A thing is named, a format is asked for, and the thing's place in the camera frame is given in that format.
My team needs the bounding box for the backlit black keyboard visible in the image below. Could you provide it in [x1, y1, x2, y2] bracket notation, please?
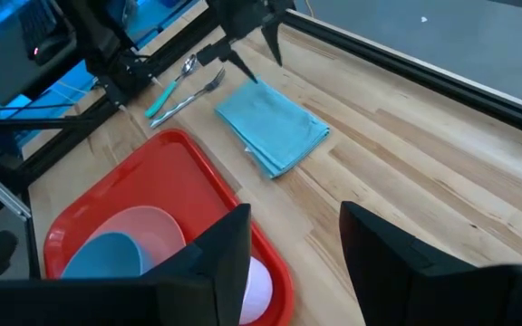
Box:
[18, 0, 58, 46]

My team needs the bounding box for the spoon with teal handle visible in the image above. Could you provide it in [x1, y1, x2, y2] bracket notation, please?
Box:
[144, 53, 198, 120]

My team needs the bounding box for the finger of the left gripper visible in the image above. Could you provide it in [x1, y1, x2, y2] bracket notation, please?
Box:
[260, 18, 285, 68]
[196, 39, 259, 85]

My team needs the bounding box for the silver metal bracket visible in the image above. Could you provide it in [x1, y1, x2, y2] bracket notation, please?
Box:
[0, 167, 33, 222]

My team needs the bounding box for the pink plastic plate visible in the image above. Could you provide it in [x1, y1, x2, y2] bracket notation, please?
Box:
[87, 206, 188, 273]

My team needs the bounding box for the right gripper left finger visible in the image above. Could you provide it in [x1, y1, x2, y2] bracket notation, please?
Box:
[142, 203, 253, 326]

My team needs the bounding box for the teal cloth napkin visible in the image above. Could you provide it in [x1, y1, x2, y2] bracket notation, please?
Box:
[214, 79, 332, 179]

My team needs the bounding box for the pink plastic cup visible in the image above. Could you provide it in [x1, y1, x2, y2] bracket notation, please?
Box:
[237, 255, 275, 326]

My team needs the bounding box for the black computer mouse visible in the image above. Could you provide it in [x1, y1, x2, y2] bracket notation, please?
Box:
[31, 34, 71, 64]

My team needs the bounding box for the blue plastic bowl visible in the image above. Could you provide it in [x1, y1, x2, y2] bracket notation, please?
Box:
[60, 231, 154, 279]

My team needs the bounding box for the grey side desk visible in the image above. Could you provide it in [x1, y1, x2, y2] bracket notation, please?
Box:
[0, 0, 80, 106]

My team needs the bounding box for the red plastic tray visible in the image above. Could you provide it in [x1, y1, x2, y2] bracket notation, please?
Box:
[43, 128, 295, 326]

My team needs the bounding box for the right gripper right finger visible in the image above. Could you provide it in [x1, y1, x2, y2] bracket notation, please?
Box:
[340, 201, 511, 326]

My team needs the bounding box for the black aluminium table frame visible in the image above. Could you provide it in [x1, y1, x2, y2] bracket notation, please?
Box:
[0, 0, 522, 236]

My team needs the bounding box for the fork with clear teal handle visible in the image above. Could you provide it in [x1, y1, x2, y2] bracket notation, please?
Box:
[149, 67, 227, 129]

